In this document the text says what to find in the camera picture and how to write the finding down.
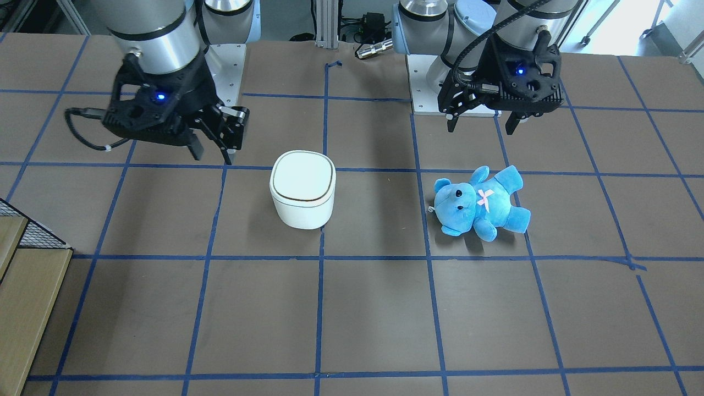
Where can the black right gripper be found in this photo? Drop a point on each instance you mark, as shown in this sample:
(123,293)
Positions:
(196,83)

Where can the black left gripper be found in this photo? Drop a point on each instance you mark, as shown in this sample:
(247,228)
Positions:
(477,70)

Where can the white lidded trash can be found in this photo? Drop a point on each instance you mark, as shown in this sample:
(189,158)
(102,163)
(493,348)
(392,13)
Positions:
(302,186)

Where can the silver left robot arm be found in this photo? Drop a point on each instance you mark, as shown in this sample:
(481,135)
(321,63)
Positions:
(457,32)

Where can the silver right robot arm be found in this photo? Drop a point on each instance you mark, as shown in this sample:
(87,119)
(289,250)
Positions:
(167,35)

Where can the blue teddy bear plush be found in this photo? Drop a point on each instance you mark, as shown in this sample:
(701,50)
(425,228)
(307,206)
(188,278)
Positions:
(482,204)

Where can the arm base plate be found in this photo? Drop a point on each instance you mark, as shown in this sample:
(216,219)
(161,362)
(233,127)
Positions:
(425,75)
(226,66)

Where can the aluminium frame post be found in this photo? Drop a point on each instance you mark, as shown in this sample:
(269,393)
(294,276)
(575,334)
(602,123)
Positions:
(327,16)

